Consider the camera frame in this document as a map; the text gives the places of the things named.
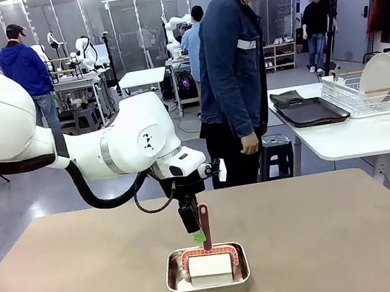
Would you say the grey door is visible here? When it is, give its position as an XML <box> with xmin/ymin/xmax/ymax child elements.
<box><xmin>325</xmin><ymin>0</ymin><xmax>388</xmax><ymax>67</ymax></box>

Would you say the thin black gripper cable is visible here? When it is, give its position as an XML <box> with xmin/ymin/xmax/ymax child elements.
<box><xmin>133</xmin><ymin>180</ymin><xmax>180</xmax><ymax>216</ymax></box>

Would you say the computer case with lights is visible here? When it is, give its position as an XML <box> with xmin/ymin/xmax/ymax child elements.
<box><xmin>175</xmin><ymin>68</ymin><xmax>200</xmax><ymax>102</ymax></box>

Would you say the person's right forearm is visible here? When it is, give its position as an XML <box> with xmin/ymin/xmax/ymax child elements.
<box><xmin>227</xmin><ymin>81</ymin><xmax>266</xmax><ymax>142</ymax></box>

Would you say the thick black arm hose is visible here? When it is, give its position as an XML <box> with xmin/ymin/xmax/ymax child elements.
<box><xmin>0</xmin><ymin>115</ymin><xmax>153</xmax><ymax>226</ymax></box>

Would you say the person in blue hoodie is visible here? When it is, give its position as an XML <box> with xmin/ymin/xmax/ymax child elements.
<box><xmin>0</xmin><ymin>17</ymin><xmax>64</xmax><ymax>141</ymax></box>

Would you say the person in denim jacket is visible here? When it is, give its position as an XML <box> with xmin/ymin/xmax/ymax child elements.
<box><xmin>179</xmin><ymin>0</ymin><xmax>327</xmax><ymax>191</ymax></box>

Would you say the red hanging garment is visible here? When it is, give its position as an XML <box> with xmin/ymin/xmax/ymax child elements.
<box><xmin>362</xmin><ymin>0</ymin><xmax>388</xmax><ymax>36</ymax></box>

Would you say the black camera tripod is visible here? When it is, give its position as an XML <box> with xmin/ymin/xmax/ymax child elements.
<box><xmin>312</xmin><ymin>0</ymin><xmax>350</xmax><ymax>78</ymax></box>

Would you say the grey metal workbench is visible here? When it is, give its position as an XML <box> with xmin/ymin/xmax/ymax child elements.
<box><xmin>50</xmin><ymin>65</ymin><xmax>120</xmax><ymax>132</ymax></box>

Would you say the large white table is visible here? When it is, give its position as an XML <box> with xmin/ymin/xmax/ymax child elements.
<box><xmin>265</xmin><ymin>70</ymin><xmax>390</xmax><ymax>207</ymax></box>

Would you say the person in black clothes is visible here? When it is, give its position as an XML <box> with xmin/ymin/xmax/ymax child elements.
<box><xmin>296</xmin><ymin>0</ymin><xmax>346</xmax><ymax>75</ymax></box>

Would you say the wooden shoe rack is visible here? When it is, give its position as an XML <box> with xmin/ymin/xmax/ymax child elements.
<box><xmin>261</xmin><ymin>39</ymin><xmax>301</xmax><ymax>75</ymax></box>

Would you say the small white table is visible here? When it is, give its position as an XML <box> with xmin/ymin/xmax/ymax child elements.
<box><xmin>116</xmin><ymin>65</ymin><xmax>170</xmax><ymax>100</ymax></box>

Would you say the black plastic stool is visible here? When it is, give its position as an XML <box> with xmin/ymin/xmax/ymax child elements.
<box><xmin>252</xmin><ymin>131</ymin><xmax>298</xmax><ymax>183</ymax></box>

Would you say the white wire dish rack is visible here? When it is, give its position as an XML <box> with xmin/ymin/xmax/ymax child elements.
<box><xmin>318</xmin><ymin>65</ymin><xmax>390</xmax><ymax>124</ymax></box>

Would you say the person in light blue shirt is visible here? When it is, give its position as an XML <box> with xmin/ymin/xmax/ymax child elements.
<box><xmin>174</xmin><ymin>4</ymin><xmax>216</xmax><ymax>93</ymax></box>

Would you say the black fabric bag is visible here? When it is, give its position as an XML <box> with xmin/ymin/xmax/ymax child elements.
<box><xmin>269</xmin><ymin>88</ymin><xmax>309</xmax><ymax>110</ymax></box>

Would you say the dark serving tray with handles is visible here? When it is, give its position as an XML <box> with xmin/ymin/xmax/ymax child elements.
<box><xmin>271</xmin><ymin>92</ymin><xmax>353</xmax><ymax>132</ymax></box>

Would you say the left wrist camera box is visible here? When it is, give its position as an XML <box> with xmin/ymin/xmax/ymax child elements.
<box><xmin>196</xmin><ymin>156</ymin><xmax>229</xmax><ymax>186</ymax></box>

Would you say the black step stool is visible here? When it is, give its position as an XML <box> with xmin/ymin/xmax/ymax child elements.
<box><xmin>71</xmin><ymin>105</ymin><xmax>103</xmax><ymax>132</ymax></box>

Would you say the person's right hand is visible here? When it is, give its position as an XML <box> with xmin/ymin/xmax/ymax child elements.
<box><xmin>237</xmin><ymin>132</ymin><xmax>262</xmax><ymax>158</ymax></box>

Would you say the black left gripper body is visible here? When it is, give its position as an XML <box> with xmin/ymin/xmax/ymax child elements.
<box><xmin>158</xmin><ymin>172</ymin><xmax>209</xmax><ymax>213</ymax></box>

